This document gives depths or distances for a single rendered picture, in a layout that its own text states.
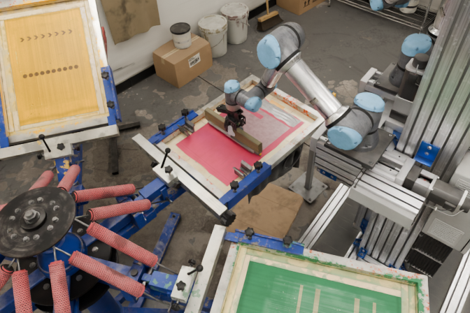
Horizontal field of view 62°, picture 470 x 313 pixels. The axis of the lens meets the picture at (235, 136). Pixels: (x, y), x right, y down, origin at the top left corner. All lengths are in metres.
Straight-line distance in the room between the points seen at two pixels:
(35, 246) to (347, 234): 1.86
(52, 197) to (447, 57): 1.53
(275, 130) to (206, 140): 0.39
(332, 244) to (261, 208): 0.62
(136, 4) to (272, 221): 2.26
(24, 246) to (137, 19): 2.71
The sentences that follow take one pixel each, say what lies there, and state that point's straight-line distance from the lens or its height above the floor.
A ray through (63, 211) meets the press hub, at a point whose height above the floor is 1.31.
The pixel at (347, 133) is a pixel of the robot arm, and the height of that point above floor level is 1.47.
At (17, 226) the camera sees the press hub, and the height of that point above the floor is 1.31.
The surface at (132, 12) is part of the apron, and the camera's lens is 3.84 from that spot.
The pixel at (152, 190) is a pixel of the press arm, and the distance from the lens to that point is 1.87.
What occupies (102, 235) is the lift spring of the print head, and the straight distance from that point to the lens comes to 1.61.
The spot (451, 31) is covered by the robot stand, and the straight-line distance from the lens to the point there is 1.53.
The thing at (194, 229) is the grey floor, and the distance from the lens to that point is 2.93.
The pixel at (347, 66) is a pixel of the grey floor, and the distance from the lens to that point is 4.32.
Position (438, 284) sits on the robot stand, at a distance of 2.70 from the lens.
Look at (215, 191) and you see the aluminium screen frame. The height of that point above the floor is 0.99.
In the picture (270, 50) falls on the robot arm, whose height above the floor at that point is 1.68.
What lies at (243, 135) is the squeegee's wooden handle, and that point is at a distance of 2.01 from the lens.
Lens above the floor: 2.50
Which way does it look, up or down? 46 degrees down
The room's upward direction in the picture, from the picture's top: 4 degrees counter-clockwise
